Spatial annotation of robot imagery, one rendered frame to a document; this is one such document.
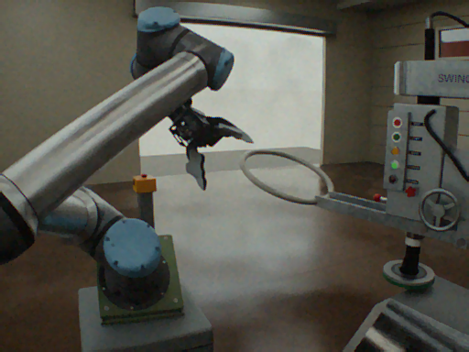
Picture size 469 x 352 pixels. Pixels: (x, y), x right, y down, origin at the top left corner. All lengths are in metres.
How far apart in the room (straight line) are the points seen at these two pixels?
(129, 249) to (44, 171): 0.50
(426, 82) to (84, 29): 6.39
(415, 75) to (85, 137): 1.10
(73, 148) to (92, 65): 6.51
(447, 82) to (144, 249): 1.07
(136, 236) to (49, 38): 6.31
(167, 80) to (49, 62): 6.43
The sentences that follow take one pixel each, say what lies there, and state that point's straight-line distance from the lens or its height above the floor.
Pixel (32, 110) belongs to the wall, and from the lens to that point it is 7.02.
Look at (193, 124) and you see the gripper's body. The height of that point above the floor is 1.47.
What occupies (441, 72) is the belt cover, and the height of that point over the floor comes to 1.63.
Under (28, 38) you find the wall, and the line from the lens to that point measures 7.13.
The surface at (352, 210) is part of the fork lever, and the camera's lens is 1.53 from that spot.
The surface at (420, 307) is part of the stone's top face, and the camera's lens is 1.44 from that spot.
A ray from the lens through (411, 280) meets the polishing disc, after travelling 1.50.
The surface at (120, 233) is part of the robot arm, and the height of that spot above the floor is 1.18.
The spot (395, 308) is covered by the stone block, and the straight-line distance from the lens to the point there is 1.44.
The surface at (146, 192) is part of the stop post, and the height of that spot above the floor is 1.00.
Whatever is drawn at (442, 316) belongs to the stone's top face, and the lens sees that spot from 1.41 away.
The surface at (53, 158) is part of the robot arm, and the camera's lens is 0.50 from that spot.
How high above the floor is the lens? 1.51
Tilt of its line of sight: 12 degrees down
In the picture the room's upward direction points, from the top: straight up
